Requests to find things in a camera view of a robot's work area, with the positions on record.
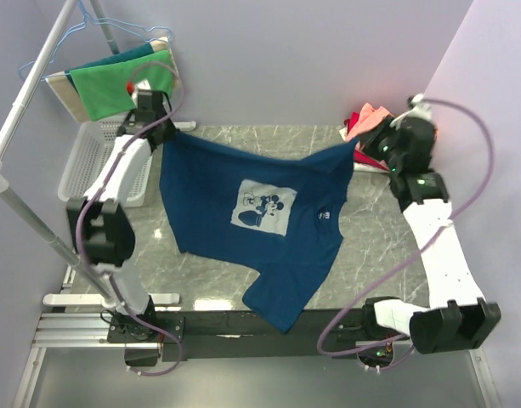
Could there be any blue t shirt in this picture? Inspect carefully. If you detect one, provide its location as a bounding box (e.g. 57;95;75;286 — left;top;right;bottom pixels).
159;132;354;332

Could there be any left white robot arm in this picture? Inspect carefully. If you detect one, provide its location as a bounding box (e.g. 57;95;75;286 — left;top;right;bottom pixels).
66;89;176;342

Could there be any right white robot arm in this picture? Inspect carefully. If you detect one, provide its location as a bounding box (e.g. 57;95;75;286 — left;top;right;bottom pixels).
358;117;501;354

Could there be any white rack foot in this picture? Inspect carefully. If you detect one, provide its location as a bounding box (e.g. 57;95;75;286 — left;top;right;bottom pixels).
173;121;197;132

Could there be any white folded t shirt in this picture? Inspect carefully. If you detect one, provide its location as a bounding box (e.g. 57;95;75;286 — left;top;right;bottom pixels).
354;147;389;173

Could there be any salmon folded t shirt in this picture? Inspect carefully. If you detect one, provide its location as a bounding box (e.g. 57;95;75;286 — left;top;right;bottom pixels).
348;103;393;138

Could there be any green towel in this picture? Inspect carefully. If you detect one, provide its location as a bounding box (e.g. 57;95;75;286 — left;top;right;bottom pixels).
70;51;176;122

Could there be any teal towel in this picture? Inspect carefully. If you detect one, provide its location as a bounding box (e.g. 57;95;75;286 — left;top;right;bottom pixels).
65;43;155;89

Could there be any white plastic laundry basket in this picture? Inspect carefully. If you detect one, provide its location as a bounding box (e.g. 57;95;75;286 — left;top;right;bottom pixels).
57;119;153;208

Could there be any white clothes rack pole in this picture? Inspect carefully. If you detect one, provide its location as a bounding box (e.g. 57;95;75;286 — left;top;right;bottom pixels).
0;0;112;304

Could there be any black base beam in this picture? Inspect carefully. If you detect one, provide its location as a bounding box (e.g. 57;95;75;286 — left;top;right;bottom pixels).
107;309;398;362

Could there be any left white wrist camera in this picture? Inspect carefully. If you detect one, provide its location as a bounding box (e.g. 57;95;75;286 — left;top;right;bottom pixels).
126;79;150;95

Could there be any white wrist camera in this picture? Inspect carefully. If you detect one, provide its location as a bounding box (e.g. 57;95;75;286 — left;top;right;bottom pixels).
390;93;433;129
126;79;150;95

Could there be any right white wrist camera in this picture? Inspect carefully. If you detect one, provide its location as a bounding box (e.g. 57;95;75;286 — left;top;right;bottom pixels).
390;93;433;129

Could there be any blue wire hanger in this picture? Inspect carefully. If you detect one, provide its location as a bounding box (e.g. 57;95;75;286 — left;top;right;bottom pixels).
17;2;176;82

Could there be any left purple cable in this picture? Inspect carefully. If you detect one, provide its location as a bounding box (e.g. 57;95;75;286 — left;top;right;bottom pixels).
75;59;189;378

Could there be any aluminium rail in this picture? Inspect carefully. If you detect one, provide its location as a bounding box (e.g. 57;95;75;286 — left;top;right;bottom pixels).
33;312;414;352

